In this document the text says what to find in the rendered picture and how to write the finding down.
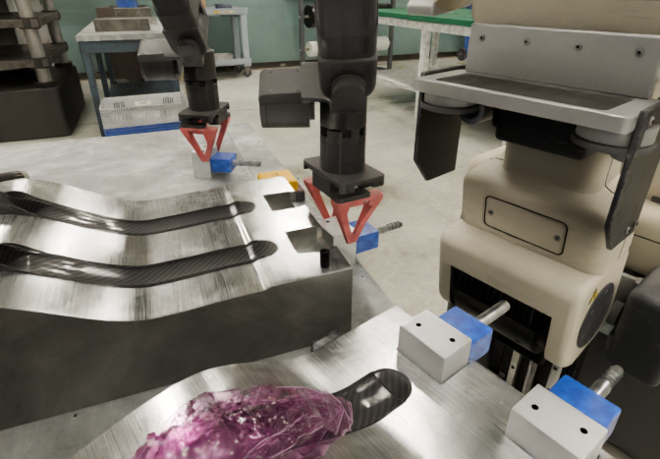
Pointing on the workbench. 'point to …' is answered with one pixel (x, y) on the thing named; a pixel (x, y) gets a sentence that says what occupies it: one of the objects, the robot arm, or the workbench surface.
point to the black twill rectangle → (324, 339)
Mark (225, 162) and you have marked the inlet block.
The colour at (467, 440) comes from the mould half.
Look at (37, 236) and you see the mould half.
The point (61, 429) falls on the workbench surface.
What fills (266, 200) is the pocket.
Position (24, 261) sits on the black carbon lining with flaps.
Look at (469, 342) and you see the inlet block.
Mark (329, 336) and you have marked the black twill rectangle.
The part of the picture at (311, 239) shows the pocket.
